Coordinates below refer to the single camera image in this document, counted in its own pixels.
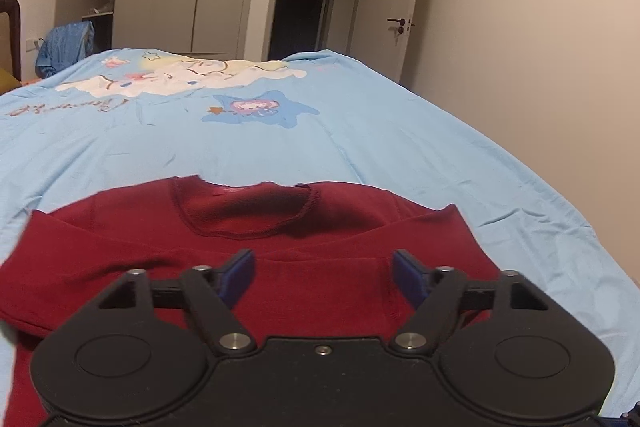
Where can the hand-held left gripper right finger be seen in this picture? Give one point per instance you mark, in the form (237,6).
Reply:
(406,273)

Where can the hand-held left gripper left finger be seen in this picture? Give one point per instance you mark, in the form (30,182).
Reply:
(239,273)

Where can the dark red sweater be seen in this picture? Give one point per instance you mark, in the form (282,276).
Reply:
(310,287)

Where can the light blue printed bed sheet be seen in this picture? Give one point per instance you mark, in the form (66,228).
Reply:
(320,142)

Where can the white room door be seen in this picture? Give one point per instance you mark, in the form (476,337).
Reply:
(397,47)

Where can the blue cloth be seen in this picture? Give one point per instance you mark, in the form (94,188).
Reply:
(65,47)

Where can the yellow pillow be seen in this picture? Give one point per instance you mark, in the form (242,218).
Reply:
(6,82)

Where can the padded brown headboard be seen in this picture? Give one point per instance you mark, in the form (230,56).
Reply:
(7,37)

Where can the white wall socket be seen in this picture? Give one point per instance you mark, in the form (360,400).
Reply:
(34,44)

